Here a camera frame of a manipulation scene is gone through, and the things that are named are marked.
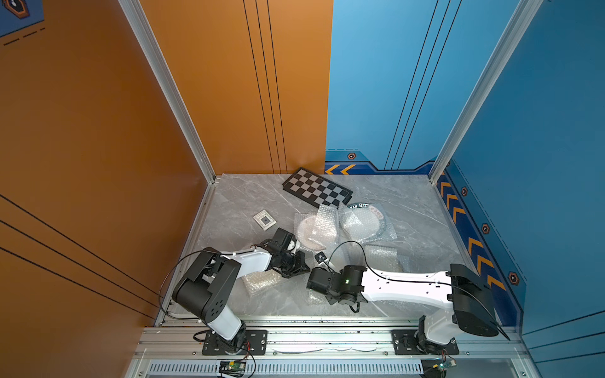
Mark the bubble wrap sheet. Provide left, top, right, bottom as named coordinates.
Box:
left=307, top=289, right=329, bottom=306

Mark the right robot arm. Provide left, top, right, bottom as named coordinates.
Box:
left=307, top=264, right=506, bottom=356

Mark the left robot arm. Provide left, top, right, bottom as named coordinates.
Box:
left=172, top=228, right=310, bottom=354

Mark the left bubble wrapped plate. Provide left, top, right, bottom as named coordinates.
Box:
left=242, top=269, right=283, bottom=297

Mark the bubble wrapped plate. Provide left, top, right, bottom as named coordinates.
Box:
left=242, top=269, right=283, bottom=297
left=364, top=244, right=404, bottom=272

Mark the right bubble wrapped plate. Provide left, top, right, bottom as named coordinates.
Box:
left=364, top=244, right=404, bottom=272

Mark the patterned plate in bubble wrap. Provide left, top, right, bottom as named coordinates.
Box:
left=339, top=203, right=397, bottom=244

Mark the small square marker tile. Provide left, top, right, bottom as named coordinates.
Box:
left=253, top=209, right=277, bottom=231

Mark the black white checkerboard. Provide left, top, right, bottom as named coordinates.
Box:
left=282, top=168, right=353, bottom=208

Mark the left circuit board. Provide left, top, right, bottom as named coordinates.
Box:
left=218, top=360, right=247, bottom=378

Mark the circuit board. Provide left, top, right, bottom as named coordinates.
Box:
left=420, top=358, right=458, bottom=378
left=218, top=360, right=247, bottom=378

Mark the right circuit board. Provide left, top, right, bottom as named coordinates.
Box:
left=420, top=358, right=458, bottom=378

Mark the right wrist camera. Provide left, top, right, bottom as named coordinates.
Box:
left=314, top=251, right=328, bottom=265

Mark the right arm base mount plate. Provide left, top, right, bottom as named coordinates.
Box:
left=391, top=329, right=459, bottom=357

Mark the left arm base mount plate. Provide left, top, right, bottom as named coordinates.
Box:
left=202, top=329, right=268, bottom=357

